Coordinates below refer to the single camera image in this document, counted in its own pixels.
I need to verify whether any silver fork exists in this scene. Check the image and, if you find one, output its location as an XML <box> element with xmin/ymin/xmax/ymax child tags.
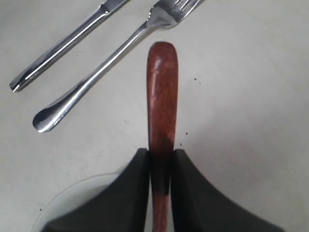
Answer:
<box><xmin>32</xmin><ymin>0</ymin><xmax>203</xmax><ymax>133</ymax></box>

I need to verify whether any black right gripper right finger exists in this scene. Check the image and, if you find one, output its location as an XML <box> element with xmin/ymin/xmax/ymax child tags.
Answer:
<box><xmin>171</xmin><ymin>149</ymin><xmax>283</xmax><ymax>232</ymax></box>

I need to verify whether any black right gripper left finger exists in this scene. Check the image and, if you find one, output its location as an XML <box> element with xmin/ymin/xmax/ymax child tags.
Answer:
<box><xmin>42</xmin><ymin>148</ymin><xmax>150</xmax><ymax>232</ymax></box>

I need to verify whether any brown wooden spoon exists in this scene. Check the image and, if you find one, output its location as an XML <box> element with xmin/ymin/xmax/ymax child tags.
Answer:
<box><xmin>147</xmin><ymin>42</ymin><xmax>178</xmax><ymax>232</ymax></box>

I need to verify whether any white patterned ceramic bowl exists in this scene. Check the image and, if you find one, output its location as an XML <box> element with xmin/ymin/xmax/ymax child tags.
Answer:
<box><xmin>32</xmin><ymin>173</ymin><xmax>119</xmax><ymax>232</ymax></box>

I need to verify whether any silver table knife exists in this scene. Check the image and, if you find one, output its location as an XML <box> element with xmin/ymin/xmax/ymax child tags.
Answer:
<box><xmin>9</xmin><ymin>0</ymin><xmax>128</xmax><ymax>92</ymax></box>

